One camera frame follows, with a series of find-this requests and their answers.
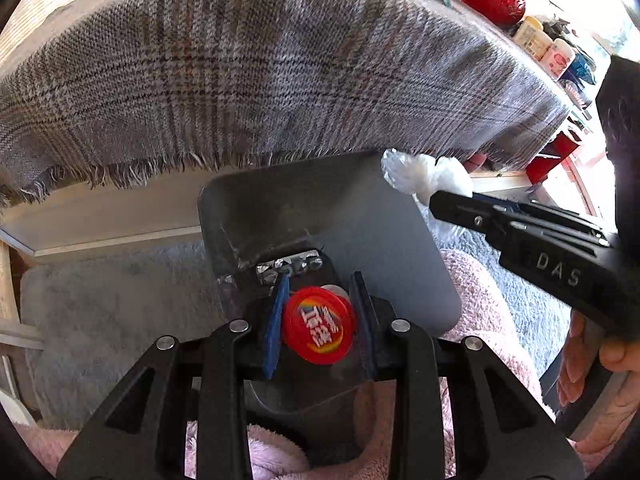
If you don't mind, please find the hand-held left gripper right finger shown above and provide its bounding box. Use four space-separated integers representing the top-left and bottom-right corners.
348 271 586 480

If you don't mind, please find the crumpled silver foil piece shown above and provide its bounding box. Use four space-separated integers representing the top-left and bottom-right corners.
256 252 323 286

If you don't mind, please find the dark grey trash bin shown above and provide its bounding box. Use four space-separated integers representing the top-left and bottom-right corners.
197 150 462 466

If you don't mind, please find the person's right hand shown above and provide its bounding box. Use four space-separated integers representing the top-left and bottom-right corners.
556 310 640 406

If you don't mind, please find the pink fluffy clothing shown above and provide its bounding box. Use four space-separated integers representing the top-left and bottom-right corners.
10 249 558 480

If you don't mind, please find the red box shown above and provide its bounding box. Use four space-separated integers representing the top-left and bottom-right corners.
525 132 581 185

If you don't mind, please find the grey plaid tablecloth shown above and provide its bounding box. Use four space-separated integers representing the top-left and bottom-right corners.
0 0 571 206

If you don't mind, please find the light wooden frame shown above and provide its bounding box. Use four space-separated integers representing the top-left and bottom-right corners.
0 240 46 416

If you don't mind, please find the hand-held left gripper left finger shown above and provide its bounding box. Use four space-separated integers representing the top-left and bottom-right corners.
56 272 292 480

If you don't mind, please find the white plastic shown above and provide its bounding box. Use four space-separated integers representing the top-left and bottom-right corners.
381 150 475 206

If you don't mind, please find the white low table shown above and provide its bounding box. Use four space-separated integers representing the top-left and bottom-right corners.
0 172 211 258

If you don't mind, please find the white pink label bottle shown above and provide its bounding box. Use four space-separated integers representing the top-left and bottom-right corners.
540 39 576 80

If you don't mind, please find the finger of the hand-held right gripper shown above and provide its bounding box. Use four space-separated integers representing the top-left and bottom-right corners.
429 190 620 257
471 194 619 239

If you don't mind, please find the cream lotion bottle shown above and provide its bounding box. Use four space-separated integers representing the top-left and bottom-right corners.
512 16 553 61

